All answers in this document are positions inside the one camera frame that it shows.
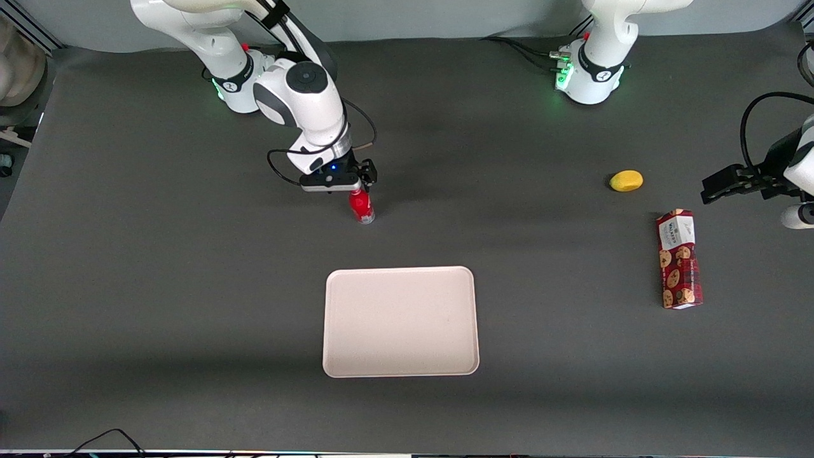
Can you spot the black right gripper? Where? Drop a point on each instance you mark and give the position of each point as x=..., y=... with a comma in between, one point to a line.
x=365, y=172

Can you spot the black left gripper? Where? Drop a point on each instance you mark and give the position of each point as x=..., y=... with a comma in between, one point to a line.
x=768, y=172

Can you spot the red coke bottle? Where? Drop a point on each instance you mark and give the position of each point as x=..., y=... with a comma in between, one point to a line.
x=362, y=207

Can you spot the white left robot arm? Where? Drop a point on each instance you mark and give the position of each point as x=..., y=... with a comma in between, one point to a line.
x=601, y=63

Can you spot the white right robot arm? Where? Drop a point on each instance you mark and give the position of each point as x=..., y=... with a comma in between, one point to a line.
x=305, y=108

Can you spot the beige rectangular tray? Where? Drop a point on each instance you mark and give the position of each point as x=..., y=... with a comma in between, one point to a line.
x=400, y=321

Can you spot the red cookie box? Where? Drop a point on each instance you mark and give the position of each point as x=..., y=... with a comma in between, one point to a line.
x=679, y=267

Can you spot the yellow mango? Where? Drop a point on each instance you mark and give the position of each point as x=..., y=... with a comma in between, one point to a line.
x=626, y=180

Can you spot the dark grey table mat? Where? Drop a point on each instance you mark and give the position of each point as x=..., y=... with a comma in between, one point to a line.
x=191, y=286

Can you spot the beige wooden stick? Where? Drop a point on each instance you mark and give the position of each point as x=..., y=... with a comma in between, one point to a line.
x=16, y=138

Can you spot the small teal object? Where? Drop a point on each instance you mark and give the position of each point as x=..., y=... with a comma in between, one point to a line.
x=5, y=165

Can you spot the beige round stool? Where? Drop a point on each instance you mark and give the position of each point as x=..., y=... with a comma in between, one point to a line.
x=22, y=63

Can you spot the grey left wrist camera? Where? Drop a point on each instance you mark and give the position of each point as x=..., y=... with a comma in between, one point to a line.
x=795, y=217

